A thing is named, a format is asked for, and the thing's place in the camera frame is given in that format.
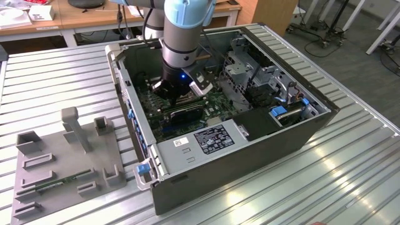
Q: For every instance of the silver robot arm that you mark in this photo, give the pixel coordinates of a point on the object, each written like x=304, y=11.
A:
x=182, y=39

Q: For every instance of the black graphics card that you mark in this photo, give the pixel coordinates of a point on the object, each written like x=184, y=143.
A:
x=186, y=116

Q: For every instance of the green motherboard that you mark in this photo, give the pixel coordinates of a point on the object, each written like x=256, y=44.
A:
x=219, y=103

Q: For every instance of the small silver heatsink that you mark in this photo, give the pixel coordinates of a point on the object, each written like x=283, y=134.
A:
x=214, y=120

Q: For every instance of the metal drive cage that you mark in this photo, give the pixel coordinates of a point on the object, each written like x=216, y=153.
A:
x=240, y=70

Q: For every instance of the silver power supply unit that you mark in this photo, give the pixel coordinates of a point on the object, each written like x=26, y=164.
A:
x=178, y=157

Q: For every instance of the black plastic shroud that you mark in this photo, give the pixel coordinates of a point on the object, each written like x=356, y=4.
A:
x=256, y=124

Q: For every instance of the hard disk in blue carrier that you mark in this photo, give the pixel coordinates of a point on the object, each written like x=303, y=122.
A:
x=278, y=111

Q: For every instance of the blue case latch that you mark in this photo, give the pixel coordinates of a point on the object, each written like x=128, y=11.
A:
x=143, y=169

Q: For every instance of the wooden desk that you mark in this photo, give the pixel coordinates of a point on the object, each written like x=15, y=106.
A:
x=94, y=16

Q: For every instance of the wooden cabinet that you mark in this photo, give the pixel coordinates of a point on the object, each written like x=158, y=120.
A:
x=272, y=16

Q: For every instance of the small blue clip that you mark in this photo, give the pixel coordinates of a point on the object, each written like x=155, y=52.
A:
x=306, y=102

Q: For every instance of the black PC case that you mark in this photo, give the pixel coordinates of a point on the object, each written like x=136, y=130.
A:
x=234, y=175

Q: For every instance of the black round pad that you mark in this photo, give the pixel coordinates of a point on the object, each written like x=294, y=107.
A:
x=86, y=2

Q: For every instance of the grey parts rack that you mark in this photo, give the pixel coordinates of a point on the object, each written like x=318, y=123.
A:
x=63, y=164

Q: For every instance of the white cardboard box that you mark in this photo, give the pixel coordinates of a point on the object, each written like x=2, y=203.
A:
x=42, y=12

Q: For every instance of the black wheeled stand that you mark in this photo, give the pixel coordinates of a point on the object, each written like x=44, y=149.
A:
x=327, y=37

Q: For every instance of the green RAM stick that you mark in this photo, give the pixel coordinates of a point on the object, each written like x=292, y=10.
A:
x=58, y=182

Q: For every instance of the red white packet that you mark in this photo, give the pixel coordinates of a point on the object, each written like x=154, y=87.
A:
x=38, y=2

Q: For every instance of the white flat tray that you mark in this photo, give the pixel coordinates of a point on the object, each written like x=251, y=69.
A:
x=12, y=17

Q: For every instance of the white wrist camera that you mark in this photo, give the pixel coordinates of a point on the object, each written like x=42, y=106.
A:
x=202, y=89

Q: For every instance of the white table frame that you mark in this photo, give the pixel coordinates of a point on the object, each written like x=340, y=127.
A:
x=380, y=39

